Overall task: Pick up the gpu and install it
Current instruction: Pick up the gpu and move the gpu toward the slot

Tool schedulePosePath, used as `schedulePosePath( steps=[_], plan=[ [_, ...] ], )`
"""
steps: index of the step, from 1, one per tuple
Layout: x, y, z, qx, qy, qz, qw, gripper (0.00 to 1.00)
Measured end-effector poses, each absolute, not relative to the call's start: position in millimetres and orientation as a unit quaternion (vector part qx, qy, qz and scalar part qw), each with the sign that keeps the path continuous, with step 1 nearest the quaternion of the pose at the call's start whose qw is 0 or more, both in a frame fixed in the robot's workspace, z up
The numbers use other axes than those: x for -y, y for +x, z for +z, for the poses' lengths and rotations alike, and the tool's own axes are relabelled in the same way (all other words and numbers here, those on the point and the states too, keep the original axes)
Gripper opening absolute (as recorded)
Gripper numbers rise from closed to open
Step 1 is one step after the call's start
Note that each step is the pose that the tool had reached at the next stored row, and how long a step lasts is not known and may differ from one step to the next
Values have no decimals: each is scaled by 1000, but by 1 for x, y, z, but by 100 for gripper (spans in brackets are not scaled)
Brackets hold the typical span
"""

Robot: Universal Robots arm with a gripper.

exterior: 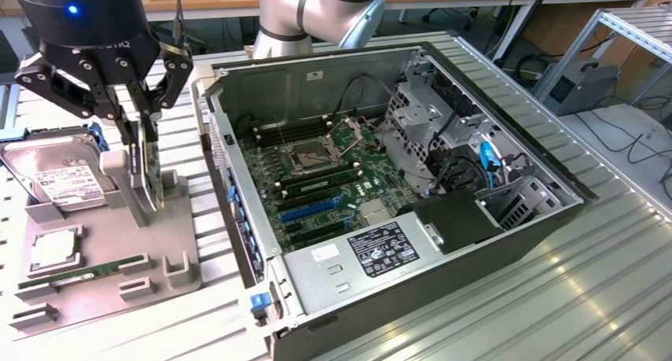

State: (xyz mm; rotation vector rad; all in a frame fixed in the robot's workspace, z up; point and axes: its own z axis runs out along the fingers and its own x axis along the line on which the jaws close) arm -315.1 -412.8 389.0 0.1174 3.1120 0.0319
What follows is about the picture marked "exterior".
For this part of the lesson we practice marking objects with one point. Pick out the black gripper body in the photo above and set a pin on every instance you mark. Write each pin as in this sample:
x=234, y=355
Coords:
x=90, y=23

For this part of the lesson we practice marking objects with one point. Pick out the graphics card with metal bracket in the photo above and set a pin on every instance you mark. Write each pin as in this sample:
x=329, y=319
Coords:
x=147, y=168

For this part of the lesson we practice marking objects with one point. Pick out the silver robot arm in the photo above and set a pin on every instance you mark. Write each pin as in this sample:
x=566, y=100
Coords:
x=294, y=19

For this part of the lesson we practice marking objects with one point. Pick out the blue disk caddy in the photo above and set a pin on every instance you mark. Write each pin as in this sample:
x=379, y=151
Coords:
x=97, y=138

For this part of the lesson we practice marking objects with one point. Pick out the open black PC case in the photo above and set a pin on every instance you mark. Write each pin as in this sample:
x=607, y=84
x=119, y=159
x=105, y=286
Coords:
x=273, y=85

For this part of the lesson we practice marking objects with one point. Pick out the silver hard disk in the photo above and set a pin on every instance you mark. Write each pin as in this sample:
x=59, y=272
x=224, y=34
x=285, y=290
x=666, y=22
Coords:
x=58, y=172

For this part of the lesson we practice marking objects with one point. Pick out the black RAM slot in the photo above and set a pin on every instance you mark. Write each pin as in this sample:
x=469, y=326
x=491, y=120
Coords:
x=316, y=171
x=317, y=176
x=290, y=124
x=294, y=136
x=290, y=127
x=293, y=132

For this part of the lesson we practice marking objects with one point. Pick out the thin metal locking lever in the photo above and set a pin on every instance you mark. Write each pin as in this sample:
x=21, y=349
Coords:
x=282, y=135

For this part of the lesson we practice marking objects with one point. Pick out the CPU socket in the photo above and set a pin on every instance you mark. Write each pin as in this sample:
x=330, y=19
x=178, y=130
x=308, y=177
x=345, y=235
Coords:
x=310, y=156

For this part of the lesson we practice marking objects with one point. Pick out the metal socket cover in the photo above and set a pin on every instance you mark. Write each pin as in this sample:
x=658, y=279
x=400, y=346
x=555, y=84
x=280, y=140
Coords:
x=336, y=141

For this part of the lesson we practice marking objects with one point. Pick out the installed RAM stick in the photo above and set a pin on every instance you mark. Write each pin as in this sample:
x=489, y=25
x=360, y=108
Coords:
x=320, y=185

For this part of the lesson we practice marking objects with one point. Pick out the silver CPU chip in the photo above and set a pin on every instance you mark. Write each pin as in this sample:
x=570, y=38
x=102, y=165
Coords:
x=53, y=249

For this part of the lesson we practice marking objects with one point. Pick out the grey parts rack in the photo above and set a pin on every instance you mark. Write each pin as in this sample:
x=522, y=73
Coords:
x=105, y=251

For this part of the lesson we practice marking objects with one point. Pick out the blue expansion slot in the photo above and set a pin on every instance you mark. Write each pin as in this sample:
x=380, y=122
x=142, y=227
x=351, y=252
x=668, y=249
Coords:
x=309, y=213

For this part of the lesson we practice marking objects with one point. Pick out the green motherboard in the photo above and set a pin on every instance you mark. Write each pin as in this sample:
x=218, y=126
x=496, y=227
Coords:
x=368, y=172

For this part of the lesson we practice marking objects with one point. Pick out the short black expansion slot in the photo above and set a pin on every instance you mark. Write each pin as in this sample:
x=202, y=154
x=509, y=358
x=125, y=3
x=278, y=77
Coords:
x=296, y=228

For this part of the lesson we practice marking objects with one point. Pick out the metal disk bay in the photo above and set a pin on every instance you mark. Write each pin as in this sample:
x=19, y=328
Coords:
x=520, y=209
x=420, y=115

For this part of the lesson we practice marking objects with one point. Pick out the green RAM stick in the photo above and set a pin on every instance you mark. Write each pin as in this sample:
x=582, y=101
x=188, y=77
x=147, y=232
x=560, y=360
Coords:
x=79, y=274

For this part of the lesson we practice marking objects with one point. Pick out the silver chipset heat sink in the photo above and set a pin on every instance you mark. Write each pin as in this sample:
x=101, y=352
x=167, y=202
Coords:
x=375, y=212

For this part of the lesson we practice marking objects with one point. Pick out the black office chair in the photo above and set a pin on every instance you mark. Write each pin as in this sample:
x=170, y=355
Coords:
x=439, y=10

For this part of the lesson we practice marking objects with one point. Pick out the grey power supply unit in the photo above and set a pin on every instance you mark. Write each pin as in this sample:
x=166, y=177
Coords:
x=325, y=274

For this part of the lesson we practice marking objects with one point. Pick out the blue case latch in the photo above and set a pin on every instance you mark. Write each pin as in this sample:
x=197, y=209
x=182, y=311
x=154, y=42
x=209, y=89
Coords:
x=260, y=302

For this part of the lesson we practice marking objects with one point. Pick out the black plastic shroud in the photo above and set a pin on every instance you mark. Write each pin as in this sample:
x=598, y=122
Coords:
x=452, y=219

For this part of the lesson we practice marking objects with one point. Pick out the grey box device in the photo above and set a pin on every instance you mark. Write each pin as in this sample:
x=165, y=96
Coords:
x=578, y=87

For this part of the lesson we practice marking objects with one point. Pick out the aluminium frame table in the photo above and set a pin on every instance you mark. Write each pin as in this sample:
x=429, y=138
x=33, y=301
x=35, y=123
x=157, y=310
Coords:
x=635, y=24

